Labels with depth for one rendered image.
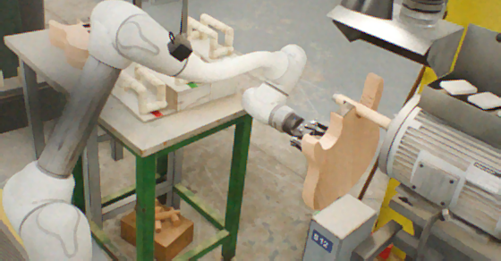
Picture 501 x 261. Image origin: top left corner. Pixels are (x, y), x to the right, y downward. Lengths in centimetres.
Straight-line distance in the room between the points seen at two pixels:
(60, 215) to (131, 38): 52
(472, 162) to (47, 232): 108
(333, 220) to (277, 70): 62
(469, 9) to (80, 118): 155
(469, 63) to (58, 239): 116
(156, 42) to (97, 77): 24
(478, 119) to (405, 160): 21
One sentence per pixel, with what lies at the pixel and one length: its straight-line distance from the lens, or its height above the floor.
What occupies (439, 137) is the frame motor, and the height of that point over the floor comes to 133.
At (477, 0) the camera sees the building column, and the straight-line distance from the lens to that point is 226.
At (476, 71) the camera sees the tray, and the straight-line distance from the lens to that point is 142.
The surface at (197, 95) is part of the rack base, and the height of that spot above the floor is 98.
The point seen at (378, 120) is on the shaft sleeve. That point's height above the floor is 126.
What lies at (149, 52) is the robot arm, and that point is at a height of 140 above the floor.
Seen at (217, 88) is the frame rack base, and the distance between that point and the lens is 208.
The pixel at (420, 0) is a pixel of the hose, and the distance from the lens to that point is 140.
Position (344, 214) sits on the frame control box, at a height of 112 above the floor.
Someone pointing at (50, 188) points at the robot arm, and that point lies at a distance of 161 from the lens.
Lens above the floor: 197
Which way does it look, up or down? 32 degrees down
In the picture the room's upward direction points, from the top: 7 degrees clockwise
